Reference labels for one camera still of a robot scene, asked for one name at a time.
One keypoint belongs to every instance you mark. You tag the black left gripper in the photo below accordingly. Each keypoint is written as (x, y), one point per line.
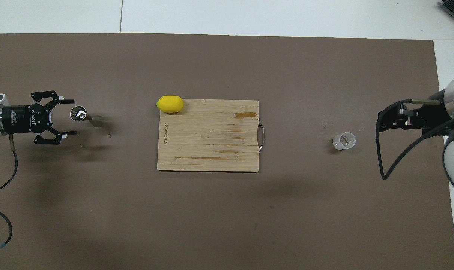
(22, 120)

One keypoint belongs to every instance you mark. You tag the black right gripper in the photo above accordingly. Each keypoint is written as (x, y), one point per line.
(427, 114)

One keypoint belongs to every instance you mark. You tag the steel double jigger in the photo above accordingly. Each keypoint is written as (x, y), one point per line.
(78, 114)

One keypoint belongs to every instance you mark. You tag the clear plastic cup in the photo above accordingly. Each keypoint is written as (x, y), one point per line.
(344, 141)

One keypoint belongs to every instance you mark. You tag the yellow lemon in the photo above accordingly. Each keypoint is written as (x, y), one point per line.
(170, 104)

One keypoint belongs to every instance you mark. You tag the wooden cutting board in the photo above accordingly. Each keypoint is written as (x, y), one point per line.
(208, 138)

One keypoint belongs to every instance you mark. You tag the brown table mat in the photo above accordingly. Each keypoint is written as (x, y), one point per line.
(212, 217)

